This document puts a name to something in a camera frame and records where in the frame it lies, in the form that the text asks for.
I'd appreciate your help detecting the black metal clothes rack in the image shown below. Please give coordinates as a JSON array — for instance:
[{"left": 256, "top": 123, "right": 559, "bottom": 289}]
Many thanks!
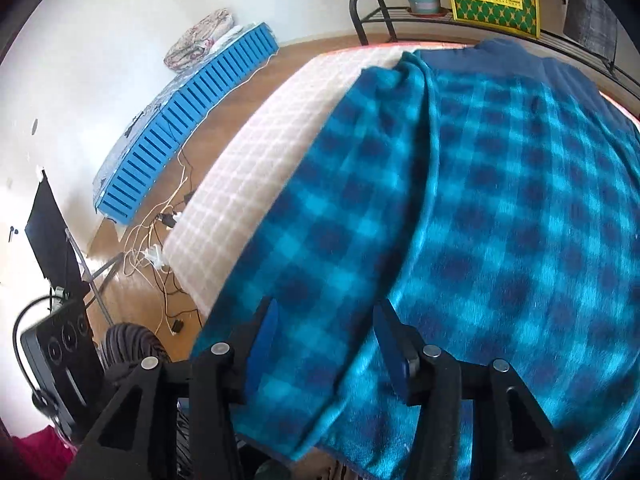
[{"left": 347, "top": 0, "right": 640, "bottom": 92}]

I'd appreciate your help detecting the grey plaid hanging coat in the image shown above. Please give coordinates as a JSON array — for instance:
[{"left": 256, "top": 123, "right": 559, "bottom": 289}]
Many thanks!
[{"left": 562, "top": 0, "right": 621, "bottom": 61}]

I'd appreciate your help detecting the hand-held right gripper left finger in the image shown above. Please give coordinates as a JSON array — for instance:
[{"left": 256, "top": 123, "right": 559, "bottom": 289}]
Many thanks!
[{"left": 65, "top": 299, "right": 280, "bottom": 480}]

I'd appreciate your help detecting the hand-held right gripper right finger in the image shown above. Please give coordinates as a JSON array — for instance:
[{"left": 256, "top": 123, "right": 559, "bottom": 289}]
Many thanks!
[{"left": 372, "top": 300, "right": 583, "bottom": 480}]

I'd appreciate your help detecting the person's left forearm pink sleeve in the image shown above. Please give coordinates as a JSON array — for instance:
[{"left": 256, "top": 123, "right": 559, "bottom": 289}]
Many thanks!
[{"left": 9, "top": 425, "right": 75, "bottom": 480}]

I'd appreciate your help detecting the person's striped dark clothing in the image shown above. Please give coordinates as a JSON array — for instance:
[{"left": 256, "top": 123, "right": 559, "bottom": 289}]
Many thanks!
[{"left": 97, "top": 322, "right": 195, "bottom": 480}]

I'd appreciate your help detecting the black panel on stand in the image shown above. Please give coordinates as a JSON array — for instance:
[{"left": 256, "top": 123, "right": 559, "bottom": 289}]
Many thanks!
[{"left": 24, "top": 170, "right": 122, "bottom": 326}]

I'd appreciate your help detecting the floral fabric bundle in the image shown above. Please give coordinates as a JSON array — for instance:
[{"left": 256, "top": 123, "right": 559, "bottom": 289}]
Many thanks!
[{"left": 164, "top": 8, "right": 236, "bottom": 71}]

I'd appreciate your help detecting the blue slatted folded mattress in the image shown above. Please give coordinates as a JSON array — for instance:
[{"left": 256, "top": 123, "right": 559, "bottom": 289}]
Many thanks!
[{"left": 92, "top": 22, "right": 280, "bottom": 226}]

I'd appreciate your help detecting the blue plaid fleece garment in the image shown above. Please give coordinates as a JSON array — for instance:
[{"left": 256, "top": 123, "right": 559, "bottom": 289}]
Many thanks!
[{"left": 192, "top": 37, "right": 640, "bottom": 480}]

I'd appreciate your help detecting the bed with pink checked blanket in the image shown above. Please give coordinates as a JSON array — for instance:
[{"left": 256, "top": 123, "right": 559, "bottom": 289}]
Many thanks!
[{"left": 164, "top": 40, "right": 640, "bottom": 318}]

